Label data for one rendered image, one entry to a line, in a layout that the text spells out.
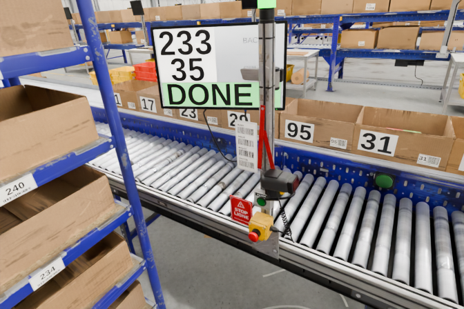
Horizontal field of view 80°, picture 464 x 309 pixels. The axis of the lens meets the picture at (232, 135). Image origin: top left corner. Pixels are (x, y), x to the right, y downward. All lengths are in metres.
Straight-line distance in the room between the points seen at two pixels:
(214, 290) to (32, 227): 1.44
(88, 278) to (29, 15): 0.59
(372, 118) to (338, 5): 4.42
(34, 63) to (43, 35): 0.06
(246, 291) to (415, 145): 1.27
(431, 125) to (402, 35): 3.99
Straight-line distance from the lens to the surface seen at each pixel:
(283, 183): 0.90
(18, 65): 0.59
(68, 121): 0.66
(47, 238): 0.73
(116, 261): 0.87
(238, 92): 1.01
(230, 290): 1.97
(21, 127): 0.63
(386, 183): 1.50
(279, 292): 1.96
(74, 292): 0.84
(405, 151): 1.50
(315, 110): 1.81
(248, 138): 0.96
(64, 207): 0.72
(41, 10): 0.64
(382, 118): 1.75
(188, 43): 1.04
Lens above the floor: 1.60
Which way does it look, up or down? 25 degrees down
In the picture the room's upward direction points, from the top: 4 degrees counter-clockwise
